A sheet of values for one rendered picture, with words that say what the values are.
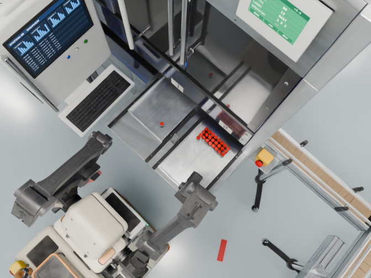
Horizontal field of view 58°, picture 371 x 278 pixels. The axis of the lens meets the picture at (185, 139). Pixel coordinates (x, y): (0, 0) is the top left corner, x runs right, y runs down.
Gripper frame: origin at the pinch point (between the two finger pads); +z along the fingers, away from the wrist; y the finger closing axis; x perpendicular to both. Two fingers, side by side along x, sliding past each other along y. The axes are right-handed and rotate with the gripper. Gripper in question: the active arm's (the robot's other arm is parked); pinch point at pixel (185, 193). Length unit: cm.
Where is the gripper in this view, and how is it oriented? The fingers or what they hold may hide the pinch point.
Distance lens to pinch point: 176.2
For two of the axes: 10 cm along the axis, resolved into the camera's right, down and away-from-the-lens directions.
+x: -7.3, -6.7, 1.5
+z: -0.2, 2.4, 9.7
